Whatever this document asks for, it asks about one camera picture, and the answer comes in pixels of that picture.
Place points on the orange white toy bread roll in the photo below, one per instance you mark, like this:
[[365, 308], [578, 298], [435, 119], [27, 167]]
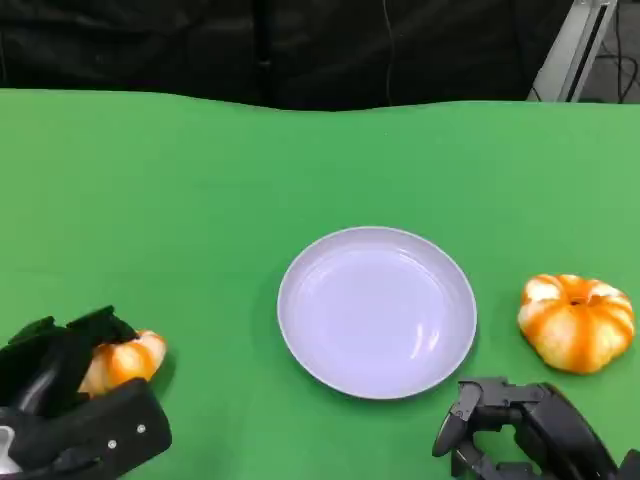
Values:
[[130, 360], [575, 325]]

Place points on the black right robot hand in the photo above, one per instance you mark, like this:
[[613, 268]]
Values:
[[550, 425]]

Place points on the green table cloth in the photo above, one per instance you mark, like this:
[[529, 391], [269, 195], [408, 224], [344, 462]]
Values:
[[200, 200]]

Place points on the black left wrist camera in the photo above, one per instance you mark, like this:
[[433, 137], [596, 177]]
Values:
[[115, 425]]

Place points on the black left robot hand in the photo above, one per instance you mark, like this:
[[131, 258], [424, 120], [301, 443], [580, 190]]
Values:
[[45, 365]]

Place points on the black backdrop curtain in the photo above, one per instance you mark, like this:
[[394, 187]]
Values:
[[200, 45]]

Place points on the lilac plate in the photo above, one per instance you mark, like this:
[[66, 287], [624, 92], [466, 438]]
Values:
[[375, 315]]

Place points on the aluminium frame profile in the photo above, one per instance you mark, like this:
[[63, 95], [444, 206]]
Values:
[[575, 50]]

